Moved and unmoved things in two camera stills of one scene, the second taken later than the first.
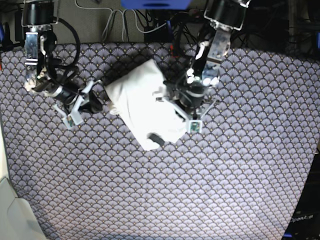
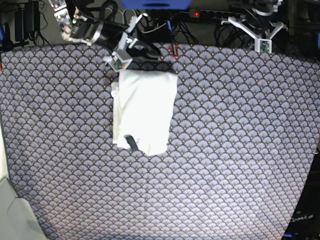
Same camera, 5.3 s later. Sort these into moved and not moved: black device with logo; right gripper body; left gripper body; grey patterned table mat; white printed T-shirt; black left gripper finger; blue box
Moved: right gripper body; white printed T-shirt; left gripper body; black left gripper finger
Not moved: grey patterned table mat; black device with logo; blue box
